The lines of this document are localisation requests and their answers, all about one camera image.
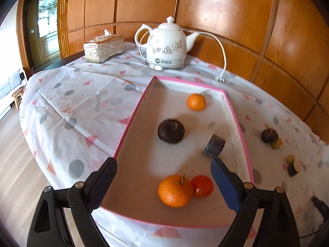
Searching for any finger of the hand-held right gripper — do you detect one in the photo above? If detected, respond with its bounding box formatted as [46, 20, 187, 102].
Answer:
[310, 196, 329, 223]

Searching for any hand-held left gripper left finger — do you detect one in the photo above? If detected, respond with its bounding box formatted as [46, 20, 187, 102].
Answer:
[27, 157, 118, 247]

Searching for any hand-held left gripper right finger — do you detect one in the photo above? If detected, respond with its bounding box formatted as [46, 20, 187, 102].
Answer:
[210, 157, 301, 247]

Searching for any red tomato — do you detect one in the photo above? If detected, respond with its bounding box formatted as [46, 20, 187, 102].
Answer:
[191, 175, 214, 198]

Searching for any dark-skinned yam wedge slice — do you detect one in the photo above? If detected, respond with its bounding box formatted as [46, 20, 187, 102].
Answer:
[202, 134, 226, 158]

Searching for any orange with short stem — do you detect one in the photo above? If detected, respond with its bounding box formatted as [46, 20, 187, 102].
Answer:
[158, 174, 194, 208]

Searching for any pink cardboard tray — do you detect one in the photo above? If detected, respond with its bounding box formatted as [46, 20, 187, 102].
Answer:
[100, 76, 254, 229]

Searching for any dark brown water chestnut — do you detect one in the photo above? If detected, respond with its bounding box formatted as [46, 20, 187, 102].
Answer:
[261, 128, 279, 143]

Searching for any dark brown round vegetable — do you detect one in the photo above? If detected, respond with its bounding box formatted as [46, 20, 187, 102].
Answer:
[157, 119, 185, 144]

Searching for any orange with long twig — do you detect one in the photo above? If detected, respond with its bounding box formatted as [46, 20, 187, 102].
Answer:
[187, 90, 210, 112]

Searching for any dark-skinned yam cylinder piece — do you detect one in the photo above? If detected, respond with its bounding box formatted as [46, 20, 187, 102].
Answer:
[287, 160, 302, 177]

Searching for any white patterned tablecloth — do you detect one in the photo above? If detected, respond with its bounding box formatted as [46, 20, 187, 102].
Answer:
[19, 42, 329, 247]

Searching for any small wooden stool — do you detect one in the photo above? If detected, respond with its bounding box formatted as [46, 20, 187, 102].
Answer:
[12, 87, 24, 111]

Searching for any silver embossed tissue box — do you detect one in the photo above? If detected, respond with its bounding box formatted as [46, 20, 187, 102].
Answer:
[83, 29, 125, 64]

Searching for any grey checked sofa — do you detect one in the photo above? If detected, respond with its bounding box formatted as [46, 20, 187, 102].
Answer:
[0, 68, 26, 98]

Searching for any white ceramic electric kettle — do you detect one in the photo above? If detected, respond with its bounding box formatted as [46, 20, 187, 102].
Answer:
[134, 16, 199, 71]

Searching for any wooden door with glass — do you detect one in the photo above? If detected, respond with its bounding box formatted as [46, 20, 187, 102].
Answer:
[17, 0, 62, 67]

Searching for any white kettle power cord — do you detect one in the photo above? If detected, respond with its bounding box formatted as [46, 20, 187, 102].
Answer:
[180, 26, 227, 83]

